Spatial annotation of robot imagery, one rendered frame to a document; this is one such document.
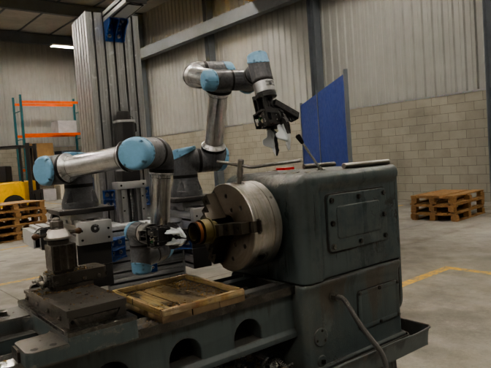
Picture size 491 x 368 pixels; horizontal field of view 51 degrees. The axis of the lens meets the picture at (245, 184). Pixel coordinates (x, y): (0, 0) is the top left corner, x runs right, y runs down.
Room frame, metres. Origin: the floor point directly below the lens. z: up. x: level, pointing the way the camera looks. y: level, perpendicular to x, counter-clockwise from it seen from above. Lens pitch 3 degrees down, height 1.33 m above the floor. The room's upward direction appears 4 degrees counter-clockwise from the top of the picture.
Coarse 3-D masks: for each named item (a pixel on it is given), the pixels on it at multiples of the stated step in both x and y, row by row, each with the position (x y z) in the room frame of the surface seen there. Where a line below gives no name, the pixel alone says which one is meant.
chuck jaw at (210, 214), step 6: (204, 198) 1.86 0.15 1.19; (210, 198) 1.85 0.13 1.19; (216, 198) 1.86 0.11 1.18; (204, 204) 1.86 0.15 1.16; (210, 204) 1.83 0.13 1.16; (216, 204) 1.84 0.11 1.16; (204, 210) 1.83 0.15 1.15; (210, 210) 1.81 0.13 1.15; (216, 210) 1.82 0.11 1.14; (222, 210) 1.84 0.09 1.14; (204, 216) 1.79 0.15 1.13; (210, 216) 1.79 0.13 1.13; (216, 216) 1.81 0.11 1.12; (222, 216) 1.82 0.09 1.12; (228, 216) 1.84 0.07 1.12
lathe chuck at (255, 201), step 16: (224, 192) 1.83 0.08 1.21; (240, 192) 1.75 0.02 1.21; (256, 192) 1.78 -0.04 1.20; (224, 208) 1.83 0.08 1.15; (240, 208) 1.76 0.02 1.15; (256, 208) 1.73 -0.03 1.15; (272, 224) 1.75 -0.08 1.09; (240, 240) 1.77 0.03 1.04; (256, 240) 1.71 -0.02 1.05; (272, 240) 1.75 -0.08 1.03; (224, 256) 1.85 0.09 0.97; (240, 256) 1.77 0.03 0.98; (256, 256) 1.74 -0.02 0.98
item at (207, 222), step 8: (192, 224) 1.74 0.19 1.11; (200, 224) 1.73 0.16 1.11; (208, 224) 1.74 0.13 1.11; (216, 224) 1.77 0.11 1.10; (192, 232) 1.76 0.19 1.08; (200, 232) 1.71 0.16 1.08; (208, 232) 1.73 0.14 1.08; (192, 240) 1.74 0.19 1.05; (200, 240) 1.72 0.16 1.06; (208, 240) 1.74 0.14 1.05
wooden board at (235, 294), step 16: (128, 288) 1.76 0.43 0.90; (144, 288) 1.80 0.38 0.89; (160, 288) 1.79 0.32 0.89; (176, 288) 1.77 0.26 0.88; (192, 288) 1.76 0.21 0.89; (208, 288) 1.74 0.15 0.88; (224, 288) 1.70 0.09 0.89; (240, 288) 1.64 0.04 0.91; (128, 304) 1.63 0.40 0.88; (144, 304) 1.54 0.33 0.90; (160, 304) 1.58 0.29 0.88; (176, 304) 1.57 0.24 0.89; (192, 304) 1.51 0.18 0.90; (208, 304) 1.55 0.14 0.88; (224, 304) 1.59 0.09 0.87; (160, 320) 1.46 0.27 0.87; (176, 320) 1.48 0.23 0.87
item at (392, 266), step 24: (384, 264) 2.02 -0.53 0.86; (312, 288) 1.77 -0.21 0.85; (336, 288) 1.86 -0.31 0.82; (360, 288) 1.94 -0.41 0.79; (384, 288) 2.02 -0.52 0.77; (312, 312) 1.78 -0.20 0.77; (336, 312) 1.86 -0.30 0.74; (360, 312) 1.93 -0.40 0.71; (384, 312) 2.02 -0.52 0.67; (312, 336) 1.78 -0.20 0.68; (336, 336) 1.85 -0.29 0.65; (360, 336) 1.93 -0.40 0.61; (384, 336) 2.02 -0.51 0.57; (288, 360) 1.83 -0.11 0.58; (312, 360) 1.77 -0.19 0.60; (336, 360) 1.84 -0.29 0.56
